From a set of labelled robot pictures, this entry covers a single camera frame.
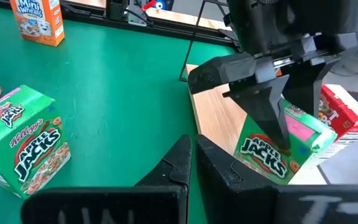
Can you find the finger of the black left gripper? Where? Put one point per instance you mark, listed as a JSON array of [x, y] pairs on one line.
[[266, 105], [303, 87]]

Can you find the black metal mounting block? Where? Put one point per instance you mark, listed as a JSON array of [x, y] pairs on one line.
[[117, 9]]

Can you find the green table mat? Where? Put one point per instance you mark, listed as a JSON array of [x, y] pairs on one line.
[[113, 102]]

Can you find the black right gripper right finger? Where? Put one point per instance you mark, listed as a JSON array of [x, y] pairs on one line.
[[244, 199]]

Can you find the green Apple Jacks cereal box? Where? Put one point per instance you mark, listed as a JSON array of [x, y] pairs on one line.
[[266, 158], [20, 140]]

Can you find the wooden shelf with black frame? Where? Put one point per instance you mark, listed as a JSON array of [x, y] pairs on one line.
[[216, 118]]

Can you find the orange Mini Wheats cereal box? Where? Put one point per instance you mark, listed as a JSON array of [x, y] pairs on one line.
[[39, 21]]

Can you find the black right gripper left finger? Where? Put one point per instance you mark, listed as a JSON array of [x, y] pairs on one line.
[[154, 202]]

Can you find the black box with blue sticker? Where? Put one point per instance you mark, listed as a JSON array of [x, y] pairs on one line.
[[166, 4]]

